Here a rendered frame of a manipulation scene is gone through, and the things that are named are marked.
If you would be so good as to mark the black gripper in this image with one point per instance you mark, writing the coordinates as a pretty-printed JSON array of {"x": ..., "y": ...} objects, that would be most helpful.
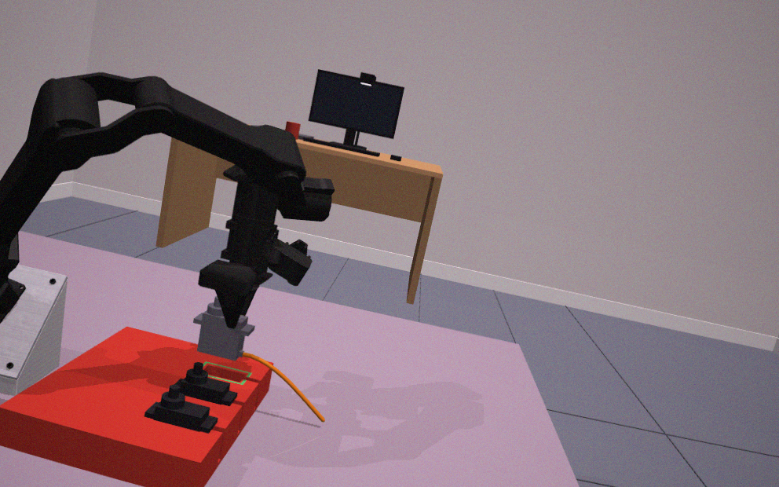
[{"x": 237, "y": 281}]

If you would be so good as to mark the grey micro servo with orange cable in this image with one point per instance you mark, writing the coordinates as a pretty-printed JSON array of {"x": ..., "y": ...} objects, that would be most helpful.
[{"x": 217, "y": 339}]

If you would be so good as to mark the red flat platform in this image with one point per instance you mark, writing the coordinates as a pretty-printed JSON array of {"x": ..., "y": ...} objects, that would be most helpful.
[{"x": 139, "y": 407}]

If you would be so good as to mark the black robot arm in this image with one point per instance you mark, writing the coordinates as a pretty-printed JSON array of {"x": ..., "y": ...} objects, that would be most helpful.
[{"x": 65, "y": 132}]

